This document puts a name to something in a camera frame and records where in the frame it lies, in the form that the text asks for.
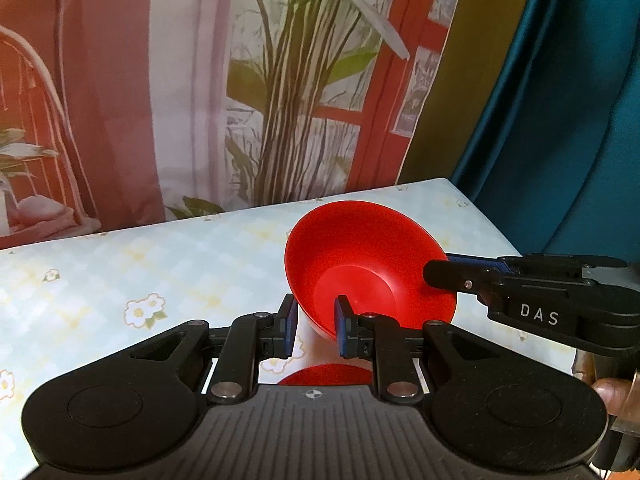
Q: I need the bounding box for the floral checked tablecloth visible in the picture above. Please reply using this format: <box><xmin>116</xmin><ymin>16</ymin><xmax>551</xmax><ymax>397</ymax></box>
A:
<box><xmin>0</xmin><ymin>177</ymin><xmax>577</xmax><ymax>463</ymax></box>

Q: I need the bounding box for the olive yellow curtain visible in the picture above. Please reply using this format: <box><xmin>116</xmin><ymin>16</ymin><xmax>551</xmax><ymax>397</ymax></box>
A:
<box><xmin>394</xmin><ymin>0</ymin><xmax>542</xmax><ymax>187</ymax></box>

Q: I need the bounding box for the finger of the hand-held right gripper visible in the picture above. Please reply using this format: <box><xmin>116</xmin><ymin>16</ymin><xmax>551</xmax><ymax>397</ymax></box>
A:
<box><xmin>444</xmin><ymin>253</ymin><xmax>627</xmax><ymax>275</ymax></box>
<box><xmin>423</xmin><ymin>259</ymin><xmax>503</xmax><ymax>295</ymax></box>

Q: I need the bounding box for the printed room scene backdrop cloth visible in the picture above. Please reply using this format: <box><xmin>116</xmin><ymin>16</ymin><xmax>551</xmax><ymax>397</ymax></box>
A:
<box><xmin>0</xmin><ymin>0</ymin><xmax>472</xmax><ymax>252</ymax></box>

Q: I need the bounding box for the red plastic bowl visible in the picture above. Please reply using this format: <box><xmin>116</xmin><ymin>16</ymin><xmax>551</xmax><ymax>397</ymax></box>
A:
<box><xmin>283</xmin><ymin>200</ymin><xmax>459</xmax><ymax>342</ymax></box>
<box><xmin>276</xmin><ymin>364</ymin><xmax>374</xmax><ymax>387</ymax></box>

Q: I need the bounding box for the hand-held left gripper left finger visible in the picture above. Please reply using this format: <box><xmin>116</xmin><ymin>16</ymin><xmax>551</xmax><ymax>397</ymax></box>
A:
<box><xmin>127</xmin><ymin>293</ymin><xmax>300</xmax><ymax>406</ymax></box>

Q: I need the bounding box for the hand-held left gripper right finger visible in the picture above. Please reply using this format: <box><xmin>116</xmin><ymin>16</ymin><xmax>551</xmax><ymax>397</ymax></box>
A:
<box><xmin>334</xmin><ymin>294</ymin><xmax>506</xmax><ymax>405</ymax></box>

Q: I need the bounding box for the teal curtain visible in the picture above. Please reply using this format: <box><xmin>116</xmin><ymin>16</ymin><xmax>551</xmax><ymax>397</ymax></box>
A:
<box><xmin>449</xmin><ymin>0</ymin><xmax>640</xmax><ymax>272</ymax></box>

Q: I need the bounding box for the person's right hand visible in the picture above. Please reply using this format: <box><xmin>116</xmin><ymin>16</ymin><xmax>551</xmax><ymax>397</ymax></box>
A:
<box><xmin>591</xmin><ymin>370</ymin><xmax>640</xmax><ymax>419</ymax></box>

